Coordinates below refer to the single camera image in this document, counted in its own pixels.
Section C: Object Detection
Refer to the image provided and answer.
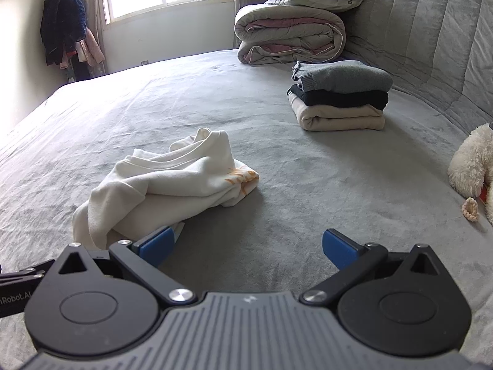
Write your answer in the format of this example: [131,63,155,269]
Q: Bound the folded beige garment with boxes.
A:
[288,92,386,132]

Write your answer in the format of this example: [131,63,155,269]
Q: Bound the light grey pillow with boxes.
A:
[264,0,365,10]

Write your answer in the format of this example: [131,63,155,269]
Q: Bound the grey quilted headboard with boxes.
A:
[237,0,493,135]

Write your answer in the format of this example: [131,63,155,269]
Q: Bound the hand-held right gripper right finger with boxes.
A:
[299,228,443,306]

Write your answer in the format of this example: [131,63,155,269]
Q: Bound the folded grey sweater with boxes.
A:
[291,61,393,94]

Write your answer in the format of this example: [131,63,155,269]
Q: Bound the hanging dark jacket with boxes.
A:
[40,0,87,66]

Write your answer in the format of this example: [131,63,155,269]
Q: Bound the folded black garment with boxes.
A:
[287,84,389,110]

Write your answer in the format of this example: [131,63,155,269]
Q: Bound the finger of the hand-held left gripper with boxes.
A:
[0,259,56,283]

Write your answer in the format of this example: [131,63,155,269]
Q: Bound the white printed sweatshirt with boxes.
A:
[72,127,260,253]

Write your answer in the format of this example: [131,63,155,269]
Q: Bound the grey bed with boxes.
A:
[0,48,493,370]

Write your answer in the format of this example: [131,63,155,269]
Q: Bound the white plush toy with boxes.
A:
[447,122,493,226]

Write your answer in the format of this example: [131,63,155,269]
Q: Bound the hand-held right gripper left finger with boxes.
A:
[54,225,198,306]

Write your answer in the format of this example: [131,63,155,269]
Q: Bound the folded grey pink quilt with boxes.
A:
[234,6,346,65]

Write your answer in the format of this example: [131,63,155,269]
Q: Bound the hanging pink clothes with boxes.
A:
[58,27,105,70]

